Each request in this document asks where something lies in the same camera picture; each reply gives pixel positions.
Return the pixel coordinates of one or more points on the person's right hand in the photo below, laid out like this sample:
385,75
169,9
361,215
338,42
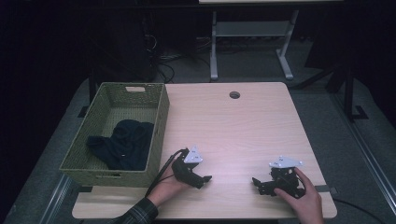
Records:
306,202

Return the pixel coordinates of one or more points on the white metal table frame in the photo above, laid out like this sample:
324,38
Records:
252,29

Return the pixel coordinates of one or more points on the black metal stand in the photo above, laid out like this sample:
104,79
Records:
350,93

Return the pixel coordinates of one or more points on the green woven basket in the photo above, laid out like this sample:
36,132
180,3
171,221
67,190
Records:
79,149

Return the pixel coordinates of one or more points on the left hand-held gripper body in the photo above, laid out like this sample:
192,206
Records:
183,171

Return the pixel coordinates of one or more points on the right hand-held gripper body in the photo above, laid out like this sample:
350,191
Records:
285,177

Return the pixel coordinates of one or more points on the person's left hand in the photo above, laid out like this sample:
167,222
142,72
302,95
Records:
166,188

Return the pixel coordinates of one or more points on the grey table edge clamp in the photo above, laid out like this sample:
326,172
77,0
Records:
325,188

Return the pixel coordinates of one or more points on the dark cloth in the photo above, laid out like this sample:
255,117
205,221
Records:
127,146

